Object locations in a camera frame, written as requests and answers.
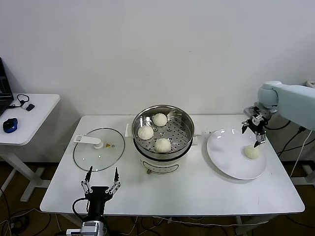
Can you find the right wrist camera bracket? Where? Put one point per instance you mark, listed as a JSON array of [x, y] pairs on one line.
[[257, 117]]

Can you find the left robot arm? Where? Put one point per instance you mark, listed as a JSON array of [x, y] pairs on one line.
[[93, 228]]

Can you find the white side table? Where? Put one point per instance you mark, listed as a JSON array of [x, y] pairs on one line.
[[41, 123]]

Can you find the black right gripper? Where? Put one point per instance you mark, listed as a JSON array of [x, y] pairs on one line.
[[257, 124]]

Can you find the stainless steel steamer pot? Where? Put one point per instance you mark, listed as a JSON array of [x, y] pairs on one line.
[[160, 164]]

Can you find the blue and black mouse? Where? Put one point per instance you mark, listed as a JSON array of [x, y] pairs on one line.
[[10, 125]]

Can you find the small white dongle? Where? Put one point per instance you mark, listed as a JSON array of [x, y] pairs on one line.
[[23, 106]]

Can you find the small black device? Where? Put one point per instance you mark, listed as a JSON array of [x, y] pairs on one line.
[[30, 107]]

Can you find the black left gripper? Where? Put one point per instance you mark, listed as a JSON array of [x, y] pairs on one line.
[[98, 194]]

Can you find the white oval plate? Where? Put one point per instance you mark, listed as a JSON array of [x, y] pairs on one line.
[[221, 147]]

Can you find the black monitor screen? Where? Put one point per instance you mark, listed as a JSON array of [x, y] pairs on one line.
[[4, 81]]

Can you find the white steamed baozi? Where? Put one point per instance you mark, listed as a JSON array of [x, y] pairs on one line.
[[159, 119], [145, 133], [162, 145], [252, 153]]

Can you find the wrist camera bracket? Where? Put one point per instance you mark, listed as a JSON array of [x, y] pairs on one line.
[[257, 117], [72, 231]]

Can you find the white desk with foot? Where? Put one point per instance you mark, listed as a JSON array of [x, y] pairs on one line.
[[312, 83]]

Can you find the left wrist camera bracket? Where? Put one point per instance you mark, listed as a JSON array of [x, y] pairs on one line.
[[72, 231]]

